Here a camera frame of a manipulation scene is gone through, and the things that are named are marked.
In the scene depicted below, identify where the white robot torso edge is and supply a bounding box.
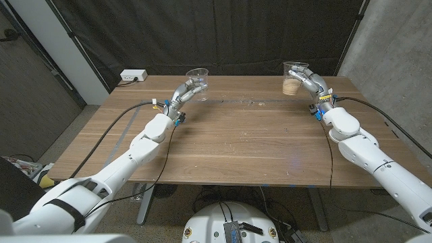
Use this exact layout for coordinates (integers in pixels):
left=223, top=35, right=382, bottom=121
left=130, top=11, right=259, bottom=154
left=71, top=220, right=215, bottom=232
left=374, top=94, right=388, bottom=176
left=0, top=234, right=136, bottom=243

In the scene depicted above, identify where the printed clutter bag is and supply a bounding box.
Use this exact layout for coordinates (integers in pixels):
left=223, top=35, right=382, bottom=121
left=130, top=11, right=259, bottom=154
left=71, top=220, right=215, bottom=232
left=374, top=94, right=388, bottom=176
left=3, top=155, right=43, bottom=176

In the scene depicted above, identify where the brown granulated sugar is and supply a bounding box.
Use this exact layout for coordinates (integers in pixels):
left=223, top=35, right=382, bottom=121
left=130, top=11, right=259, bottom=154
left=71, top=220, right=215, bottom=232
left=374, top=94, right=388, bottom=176
left=282, top=79, right=302, bottom=97

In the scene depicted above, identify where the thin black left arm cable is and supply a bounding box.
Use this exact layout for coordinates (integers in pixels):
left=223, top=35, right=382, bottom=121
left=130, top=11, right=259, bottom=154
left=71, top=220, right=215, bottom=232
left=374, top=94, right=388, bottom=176
left=82, top=123, right=178, bottom=219

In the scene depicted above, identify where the black backdrop stand pole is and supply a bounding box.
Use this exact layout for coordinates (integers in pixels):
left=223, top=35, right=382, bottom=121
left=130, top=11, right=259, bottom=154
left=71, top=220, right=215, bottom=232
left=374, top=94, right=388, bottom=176
left=45, top=0, right=112, bottom=94
left=333, top=0, right=371, bottom=77

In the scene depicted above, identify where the yellow floor item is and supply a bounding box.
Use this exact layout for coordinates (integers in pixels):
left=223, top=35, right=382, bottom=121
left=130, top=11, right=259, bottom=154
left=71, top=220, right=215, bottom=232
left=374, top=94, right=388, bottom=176
left=38, top=175, right=55, bottom=189

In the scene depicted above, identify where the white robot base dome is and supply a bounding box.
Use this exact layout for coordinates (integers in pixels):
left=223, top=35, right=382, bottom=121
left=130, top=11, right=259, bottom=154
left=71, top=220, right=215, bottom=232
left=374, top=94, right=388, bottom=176
left=181, top=201, right=280, bottom=243

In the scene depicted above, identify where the grey metal table leg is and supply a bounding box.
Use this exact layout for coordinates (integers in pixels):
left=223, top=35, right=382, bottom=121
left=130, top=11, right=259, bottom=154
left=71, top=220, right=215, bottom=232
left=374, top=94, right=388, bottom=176
left=306, top=187, right=330, bottom=233
left=136, top=183, right=156, bottom=225

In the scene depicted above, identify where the white power strip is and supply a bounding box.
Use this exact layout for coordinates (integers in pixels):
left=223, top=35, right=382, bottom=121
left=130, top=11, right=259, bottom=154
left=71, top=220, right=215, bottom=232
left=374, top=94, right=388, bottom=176
left=119, top=69, right=149, bottom=82

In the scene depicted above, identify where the black power cord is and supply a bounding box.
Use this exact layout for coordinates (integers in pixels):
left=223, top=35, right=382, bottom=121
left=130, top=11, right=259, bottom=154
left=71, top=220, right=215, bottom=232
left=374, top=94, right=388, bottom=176
left=116, top=77, right=139, bottom=88

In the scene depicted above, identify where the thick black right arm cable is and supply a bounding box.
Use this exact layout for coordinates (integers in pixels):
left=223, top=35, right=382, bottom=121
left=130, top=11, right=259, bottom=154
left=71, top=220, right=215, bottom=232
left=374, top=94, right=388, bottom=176
left=333, top=97, right=432, bottom=160

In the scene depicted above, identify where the black backdrop curtain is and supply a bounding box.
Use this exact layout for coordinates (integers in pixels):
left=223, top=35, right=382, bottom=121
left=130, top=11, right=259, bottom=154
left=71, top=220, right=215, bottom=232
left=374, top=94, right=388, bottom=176
left=45, top=0, right=369, bottom=92

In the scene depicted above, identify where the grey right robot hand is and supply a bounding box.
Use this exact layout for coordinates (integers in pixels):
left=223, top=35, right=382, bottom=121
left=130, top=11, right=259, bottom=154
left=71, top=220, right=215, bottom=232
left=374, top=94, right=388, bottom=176
left=288, top=65, right=337, bottom=114

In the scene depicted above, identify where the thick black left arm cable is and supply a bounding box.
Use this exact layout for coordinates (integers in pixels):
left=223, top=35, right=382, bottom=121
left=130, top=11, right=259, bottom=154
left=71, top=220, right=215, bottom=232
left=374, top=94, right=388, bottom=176
left=68, top=101, right=166, bottom=179

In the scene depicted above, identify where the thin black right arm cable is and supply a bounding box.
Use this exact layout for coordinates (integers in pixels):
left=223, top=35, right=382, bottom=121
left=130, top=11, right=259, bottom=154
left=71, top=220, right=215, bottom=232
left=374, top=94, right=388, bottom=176
left=317, top=117, right=432, bottom=234

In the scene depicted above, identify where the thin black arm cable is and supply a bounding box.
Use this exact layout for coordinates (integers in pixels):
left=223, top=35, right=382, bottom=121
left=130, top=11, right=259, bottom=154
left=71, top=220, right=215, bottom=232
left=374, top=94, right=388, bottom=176
left=317, top=117, right=432, bottom=234
left=82, top=123, right=178, bottom=219

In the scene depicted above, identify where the grey finned electronics box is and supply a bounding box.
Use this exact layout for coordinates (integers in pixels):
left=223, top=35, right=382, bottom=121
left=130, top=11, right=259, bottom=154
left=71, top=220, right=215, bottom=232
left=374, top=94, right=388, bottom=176
left=223, top=221, right=243, bottom=243

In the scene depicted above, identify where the clear plastic cup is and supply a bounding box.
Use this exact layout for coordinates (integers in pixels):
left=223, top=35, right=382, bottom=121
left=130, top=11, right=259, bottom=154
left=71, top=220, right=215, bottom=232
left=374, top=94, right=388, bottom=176
left=282, top=61, right=310, bottom=97
left=185, top=67, right=210, bottom=102

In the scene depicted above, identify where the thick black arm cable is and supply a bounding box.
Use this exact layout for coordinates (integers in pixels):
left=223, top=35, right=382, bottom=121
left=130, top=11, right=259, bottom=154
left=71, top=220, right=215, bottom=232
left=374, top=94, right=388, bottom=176
left=68, top=101, right=166, bottom=179
left=333, top=97, right=432, bottom=160

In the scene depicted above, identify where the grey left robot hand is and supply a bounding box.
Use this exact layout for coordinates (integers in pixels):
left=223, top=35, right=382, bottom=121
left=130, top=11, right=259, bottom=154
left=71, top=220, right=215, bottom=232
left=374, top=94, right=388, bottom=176
left=163, top=78, right=209, bottom=121

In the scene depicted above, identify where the black chair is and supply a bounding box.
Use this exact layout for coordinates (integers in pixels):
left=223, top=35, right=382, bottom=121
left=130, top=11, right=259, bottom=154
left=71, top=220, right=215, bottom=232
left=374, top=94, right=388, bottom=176
left=0, top=157, right=43, bottom=220

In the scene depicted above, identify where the black connector block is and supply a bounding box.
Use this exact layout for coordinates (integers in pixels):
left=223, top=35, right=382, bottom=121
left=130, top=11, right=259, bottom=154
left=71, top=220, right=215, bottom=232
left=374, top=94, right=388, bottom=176
left=240, top=221, right=264, bottom=236

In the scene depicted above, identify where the black round floor fan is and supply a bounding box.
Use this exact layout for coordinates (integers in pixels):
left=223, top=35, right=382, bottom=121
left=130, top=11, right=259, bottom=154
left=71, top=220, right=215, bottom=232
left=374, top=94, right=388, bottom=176
left=152, top=184, right=178, bottom=199

